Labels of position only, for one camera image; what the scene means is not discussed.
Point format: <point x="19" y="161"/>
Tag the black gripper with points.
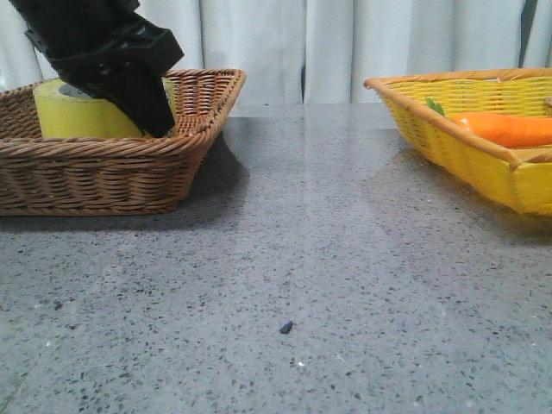
<point x="80" y="36"/>

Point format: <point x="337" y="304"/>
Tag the yellow tape roll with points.
<point x="64" y="111"/>

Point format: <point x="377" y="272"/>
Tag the brown wicker basket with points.
<point x="87" y="176"/>

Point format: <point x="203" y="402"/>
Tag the white pleated curtain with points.
<point x="321" y="52"/>

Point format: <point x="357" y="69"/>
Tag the small black debris piece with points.
<point x="286" y="328"/>

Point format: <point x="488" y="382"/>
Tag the orange toy carrot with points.
<point x="498" y="128"/>

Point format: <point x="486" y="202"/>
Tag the yellow wicker basket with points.
<point x="422" y="104"/>

